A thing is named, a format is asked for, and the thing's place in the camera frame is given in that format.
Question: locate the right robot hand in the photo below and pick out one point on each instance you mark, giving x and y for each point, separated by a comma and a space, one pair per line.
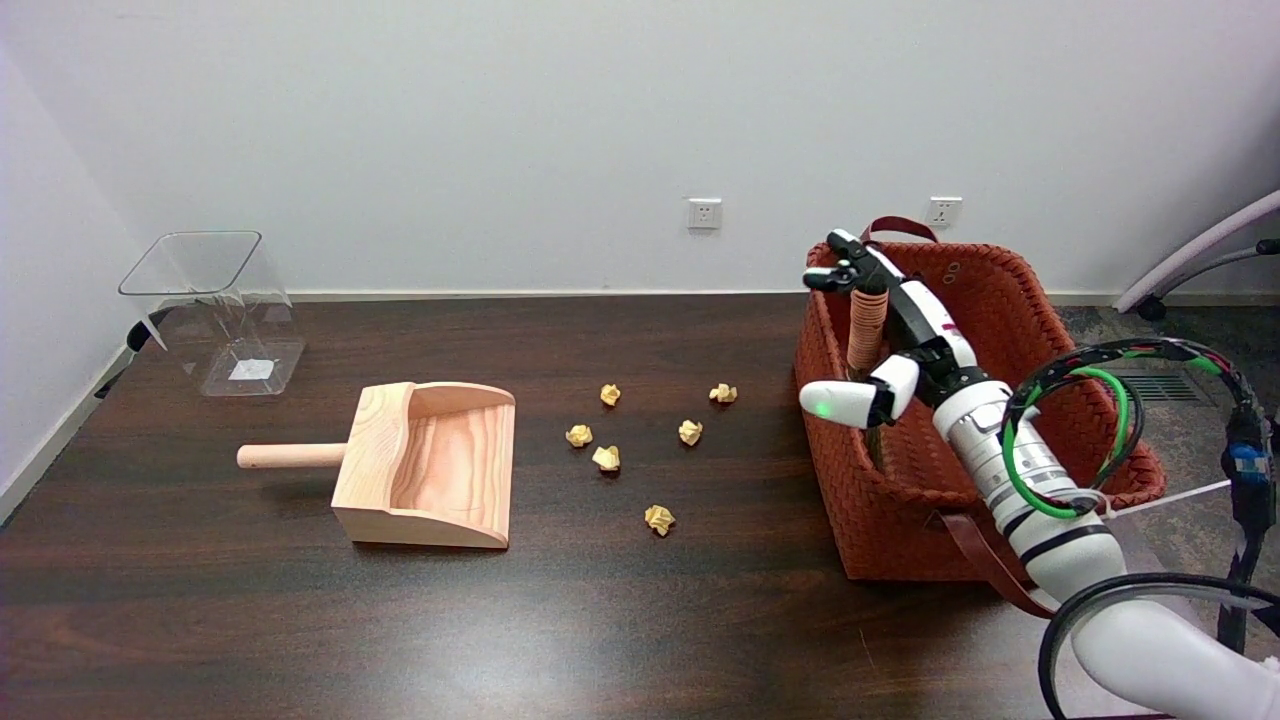
925, 330

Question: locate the small straw hand broom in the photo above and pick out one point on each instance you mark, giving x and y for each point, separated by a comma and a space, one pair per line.
865, 330

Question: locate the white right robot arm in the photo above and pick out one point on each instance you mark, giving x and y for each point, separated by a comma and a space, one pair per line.
1070, 540

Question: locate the red woven basket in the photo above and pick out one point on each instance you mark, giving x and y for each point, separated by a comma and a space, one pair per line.
900, 500

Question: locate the crumpled paper ball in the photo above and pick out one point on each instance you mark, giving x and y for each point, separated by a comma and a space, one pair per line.
579, 435
659, 519
606, 458
690, 432
723, 393
610, 394

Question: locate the grey floor vent grille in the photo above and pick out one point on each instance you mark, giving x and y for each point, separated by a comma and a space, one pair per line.
1160, 387

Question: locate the white office chair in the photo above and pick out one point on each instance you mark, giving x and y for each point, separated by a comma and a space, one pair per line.
1200, 250

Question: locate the wooden dustpan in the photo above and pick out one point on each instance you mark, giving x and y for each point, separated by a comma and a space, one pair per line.
440, 470

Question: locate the clear plastic bin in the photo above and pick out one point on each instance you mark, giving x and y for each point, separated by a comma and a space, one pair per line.
232, 330

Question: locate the white wall socket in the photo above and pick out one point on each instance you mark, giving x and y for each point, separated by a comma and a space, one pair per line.
705, 213
943, 211

